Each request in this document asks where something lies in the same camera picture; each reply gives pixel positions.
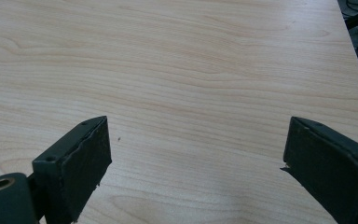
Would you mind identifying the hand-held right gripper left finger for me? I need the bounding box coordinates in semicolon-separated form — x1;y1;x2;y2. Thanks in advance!
32;115;113;224

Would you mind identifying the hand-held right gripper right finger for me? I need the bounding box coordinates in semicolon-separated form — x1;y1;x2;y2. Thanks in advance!
280;116;358;224

